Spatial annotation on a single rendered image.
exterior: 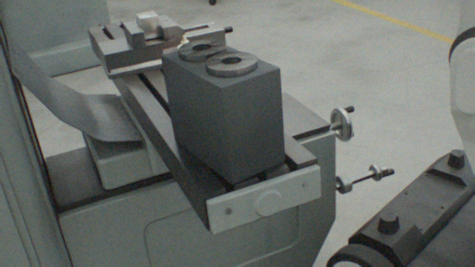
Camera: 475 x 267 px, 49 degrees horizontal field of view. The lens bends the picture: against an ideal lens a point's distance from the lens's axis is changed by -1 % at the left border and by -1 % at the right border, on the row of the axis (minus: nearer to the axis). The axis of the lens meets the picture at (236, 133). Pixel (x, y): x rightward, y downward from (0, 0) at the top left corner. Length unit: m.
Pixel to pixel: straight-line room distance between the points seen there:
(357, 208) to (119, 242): 1.24
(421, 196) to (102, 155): 0.81
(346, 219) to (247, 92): 1.50
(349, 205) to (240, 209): 1.48
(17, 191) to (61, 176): 0.25
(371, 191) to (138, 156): 1.40
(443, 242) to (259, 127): 0.61
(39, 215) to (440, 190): 1.00
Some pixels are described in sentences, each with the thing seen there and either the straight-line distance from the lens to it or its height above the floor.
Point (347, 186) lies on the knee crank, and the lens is 1.63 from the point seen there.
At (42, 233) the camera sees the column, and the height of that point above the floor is 0.69.
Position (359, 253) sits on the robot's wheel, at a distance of 1.24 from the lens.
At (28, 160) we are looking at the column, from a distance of 1.23.
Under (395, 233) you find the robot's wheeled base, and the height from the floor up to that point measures 0.61.
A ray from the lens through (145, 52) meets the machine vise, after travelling 1.47.
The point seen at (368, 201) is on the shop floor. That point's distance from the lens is 2.41.
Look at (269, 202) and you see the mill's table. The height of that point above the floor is 0.86.
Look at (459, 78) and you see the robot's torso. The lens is 1.12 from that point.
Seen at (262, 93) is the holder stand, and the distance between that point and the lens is 0.88.
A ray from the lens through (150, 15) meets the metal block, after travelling 1.49.
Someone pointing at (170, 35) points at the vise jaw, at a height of 0.99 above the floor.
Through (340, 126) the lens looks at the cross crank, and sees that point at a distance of 1.72.
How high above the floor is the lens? 1.42
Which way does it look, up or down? 28 degrees down
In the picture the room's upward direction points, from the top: 6 degrees counter-clockwise
